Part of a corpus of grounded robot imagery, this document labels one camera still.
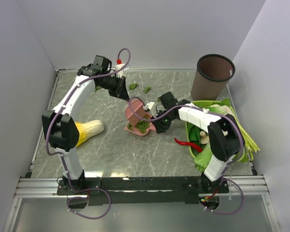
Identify white green cabbage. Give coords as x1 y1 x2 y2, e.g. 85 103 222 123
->
207 104 234 116

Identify red chili pepper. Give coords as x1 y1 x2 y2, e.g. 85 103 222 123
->
174 138 203 153

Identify green plastic vegetable basket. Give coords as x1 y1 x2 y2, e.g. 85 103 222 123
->
185 99 258 168

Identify dark green leafy vegetable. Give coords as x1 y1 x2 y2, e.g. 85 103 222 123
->
187 123 201 145

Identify brown plastic trash bin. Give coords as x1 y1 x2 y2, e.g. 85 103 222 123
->
190 54 235 101

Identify yellow green leek stalks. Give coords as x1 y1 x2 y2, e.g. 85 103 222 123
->
231 106 260 162

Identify green lettuce leaf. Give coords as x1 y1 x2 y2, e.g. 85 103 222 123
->
194 144 213 173

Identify yellow white napa cabbage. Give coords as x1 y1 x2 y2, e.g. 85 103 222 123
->
75 120 104 147

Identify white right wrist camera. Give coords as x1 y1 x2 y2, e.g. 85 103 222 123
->
143 101 156 112

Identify beige mushroom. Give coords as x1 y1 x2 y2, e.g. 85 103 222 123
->
200 130 209 145

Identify pink hand brush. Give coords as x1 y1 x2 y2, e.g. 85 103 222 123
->
125 99 146 127

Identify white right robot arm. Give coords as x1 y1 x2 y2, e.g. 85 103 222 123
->
152 92 245 193

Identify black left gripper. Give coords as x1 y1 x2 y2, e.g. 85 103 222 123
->
98 74 130 102

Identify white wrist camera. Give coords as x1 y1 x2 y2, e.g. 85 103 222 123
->
143 101 156 112
114 58 125 78

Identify aluminium frame rail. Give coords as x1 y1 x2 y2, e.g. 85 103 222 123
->
14 175 270 198

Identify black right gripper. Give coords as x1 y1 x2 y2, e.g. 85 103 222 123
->
150 109 176 134

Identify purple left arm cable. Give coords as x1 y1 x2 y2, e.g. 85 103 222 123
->
45 48 131 220

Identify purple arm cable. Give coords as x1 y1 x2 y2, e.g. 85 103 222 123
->
45 48 131 220
128 96 246 216

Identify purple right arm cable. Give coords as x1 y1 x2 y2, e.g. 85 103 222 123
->
128 96 246 216

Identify pink plastic dustpan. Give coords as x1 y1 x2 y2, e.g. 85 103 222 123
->
124 120 156 136

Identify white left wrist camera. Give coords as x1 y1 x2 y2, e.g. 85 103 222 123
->
114 58 125 78

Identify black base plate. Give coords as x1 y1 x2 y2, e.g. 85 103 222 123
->
57 176 229 206

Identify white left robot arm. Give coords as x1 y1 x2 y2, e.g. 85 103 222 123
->
42 56 129 194

